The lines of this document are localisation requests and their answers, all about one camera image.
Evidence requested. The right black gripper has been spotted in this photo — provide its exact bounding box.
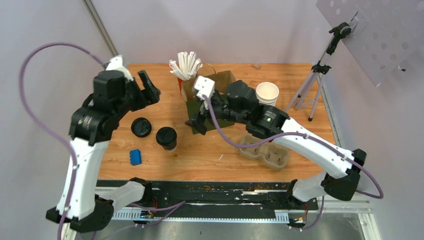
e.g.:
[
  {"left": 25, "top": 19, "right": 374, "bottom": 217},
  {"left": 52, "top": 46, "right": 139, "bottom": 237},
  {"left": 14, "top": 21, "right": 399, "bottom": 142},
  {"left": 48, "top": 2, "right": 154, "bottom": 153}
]
[{"left": 186, "top": 90, "right": 248, "bottom": 134}]

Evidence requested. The green paper bag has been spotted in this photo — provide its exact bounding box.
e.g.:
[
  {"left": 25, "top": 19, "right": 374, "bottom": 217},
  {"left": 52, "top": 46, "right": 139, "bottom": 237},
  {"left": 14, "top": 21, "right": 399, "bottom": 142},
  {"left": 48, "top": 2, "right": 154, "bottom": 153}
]
[{"left": 182, "top": 70, "right": 236, "bottom": 135}]

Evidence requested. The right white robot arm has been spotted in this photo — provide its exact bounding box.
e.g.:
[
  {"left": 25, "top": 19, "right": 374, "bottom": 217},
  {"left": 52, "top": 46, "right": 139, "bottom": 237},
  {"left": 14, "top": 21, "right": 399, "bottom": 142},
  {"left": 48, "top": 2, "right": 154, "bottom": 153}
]
[{"left": 186, "top": 76, "right": 367, "bottom": 209}]

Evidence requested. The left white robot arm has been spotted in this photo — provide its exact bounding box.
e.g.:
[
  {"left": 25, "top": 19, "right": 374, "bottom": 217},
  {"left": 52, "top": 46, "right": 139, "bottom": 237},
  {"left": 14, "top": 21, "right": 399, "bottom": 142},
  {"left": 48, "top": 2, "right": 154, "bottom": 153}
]
[{"left": 46, "top": 70, "right": 161, "bottom": 233}]

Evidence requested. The red cup holder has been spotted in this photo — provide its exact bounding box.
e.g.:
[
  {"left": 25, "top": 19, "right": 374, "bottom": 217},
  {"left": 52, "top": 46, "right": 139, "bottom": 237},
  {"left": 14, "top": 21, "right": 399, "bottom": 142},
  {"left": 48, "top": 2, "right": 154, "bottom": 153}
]
[{"left": 177, "top": 78, "right": 183, "bottom": 95}]

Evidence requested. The stack of black lids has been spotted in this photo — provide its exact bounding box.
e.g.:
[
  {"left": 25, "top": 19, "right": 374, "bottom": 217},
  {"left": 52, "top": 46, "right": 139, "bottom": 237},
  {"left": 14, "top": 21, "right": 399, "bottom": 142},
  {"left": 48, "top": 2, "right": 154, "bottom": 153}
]
[{"left": 130, "top": 117, "right": 152, "bottom": 138}]

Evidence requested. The white wrapped straws bundle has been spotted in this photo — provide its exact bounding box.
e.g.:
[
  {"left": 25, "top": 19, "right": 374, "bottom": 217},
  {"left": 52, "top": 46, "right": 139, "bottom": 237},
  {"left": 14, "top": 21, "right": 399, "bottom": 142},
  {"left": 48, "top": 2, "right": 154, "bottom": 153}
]
[{"left": 168, "top": 51, "right": 203, "bottom": 81}]

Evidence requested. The blue toy brick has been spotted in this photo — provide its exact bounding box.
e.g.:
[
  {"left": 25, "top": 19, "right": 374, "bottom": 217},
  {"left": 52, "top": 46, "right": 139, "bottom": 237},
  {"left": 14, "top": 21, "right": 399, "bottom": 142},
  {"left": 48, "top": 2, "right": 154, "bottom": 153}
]
[{"left": 129, "top": 149, "right": 142, "bottom": 166}]

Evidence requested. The stack of white paper cups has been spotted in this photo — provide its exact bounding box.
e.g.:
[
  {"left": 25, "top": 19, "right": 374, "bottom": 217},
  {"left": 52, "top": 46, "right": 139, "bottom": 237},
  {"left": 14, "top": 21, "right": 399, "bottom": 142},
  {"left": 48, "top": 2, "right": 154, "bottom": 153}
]
[{"left": 255, "top": 82, "right": 280, "bottom": 106}]

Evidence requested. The brown cardboard cup carrier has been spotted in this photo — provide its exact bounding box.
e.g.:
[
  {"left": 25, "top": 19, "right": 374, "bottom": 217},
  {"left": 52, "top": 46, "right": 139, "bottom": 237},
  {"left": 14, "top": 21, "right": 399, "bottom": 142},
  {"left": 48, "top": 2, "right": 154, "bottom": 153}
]
[{"left": 238, "top": 142, "right": 290, "bottom": 171}]

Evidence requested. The grey tripod stand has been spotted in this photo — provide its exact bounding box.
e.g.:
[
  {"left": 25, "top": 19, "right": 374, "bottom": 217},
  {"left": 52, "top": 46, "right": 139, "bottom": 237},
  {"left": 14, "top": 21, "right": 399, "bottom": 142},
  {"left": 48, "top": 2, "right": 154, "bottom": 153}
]
[{"left": 284, "top": 22, "right": 356, "bottom": 122}]

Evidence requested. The grey perforated panel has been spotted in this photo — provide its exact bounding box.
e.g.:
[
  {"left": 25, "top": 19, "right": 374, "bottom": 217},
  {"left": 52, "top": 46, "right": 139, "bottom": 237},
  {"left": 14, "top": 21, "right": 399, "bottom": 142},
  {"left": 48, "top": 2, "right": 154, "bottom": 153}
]
[{"left": 316, "top": 0, "right": 424, "bottom": 87}]

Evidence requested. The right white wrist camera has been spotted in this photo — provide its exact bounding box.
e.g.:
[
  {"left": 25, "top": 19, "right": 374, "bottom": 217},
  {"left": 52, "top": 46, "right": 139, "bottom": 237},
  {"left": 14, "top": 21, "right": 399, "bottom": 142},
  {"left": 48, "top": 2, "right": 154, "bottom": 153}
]
[{"left": 192, "top": 76, "right": 215, "bottom": 100}]

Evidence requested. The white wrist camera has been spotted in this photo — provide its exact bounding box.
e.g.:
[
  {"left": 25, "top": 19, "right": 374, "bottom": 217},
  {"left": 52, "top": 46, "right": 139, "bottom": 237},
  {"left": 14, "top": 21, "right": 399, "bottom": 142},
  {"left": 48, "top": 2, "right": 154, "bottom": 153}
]
[
  {"left": 104, "top": 54, "right": 135, "bottom": 82},
  {"left": 192, "top": 76, "right": 215, "bottom": 100}
]

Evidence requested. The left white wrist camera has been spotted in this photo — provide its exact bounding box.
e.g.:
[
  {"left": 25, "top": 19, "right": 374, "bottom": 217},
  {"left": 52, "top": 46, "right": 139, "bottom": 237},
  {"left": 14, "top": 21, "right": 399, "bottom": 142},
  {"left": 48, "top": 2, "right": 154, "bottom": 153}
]
[{"left": 104, "top": 54, "right": 135, "bottom": 82}]

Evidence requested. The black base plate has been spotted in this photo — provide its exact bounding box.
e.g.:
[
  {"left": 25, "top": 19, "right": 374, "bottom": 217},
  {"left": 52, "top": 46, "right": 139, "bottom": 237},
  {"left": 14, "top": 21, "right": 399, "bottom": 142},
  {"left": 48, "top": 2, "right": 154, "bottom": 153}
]
[{"left": 132, "top": 180, "right": 320, "bottom": 221}]

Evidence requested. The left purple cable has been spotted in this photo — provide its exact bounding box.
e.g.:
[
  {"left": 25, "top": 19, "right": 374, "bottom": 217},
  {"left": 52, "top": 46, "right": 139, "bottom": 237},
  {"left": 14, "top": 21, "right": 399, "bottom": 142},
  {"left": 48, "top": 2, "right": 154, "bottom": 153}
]
[{"left": 18, "top": 42, "right": 107, "bottom": 240}]

